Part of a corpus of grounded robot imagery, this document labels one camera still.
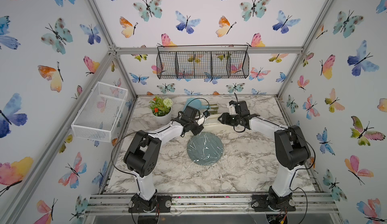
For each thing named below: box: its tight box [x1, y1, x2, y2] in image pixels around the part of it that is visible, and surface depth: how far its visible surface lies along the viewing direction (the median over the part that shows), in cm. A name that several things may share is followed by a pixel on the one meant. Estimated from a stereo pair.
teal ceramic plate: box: [186, 131, 224, 166], surface depth 93 cm
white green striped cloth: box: [206, 103, 219, 115], surface depth 113 cm
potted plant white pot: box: [149, 95, 173, 126], surface depth 97 cm
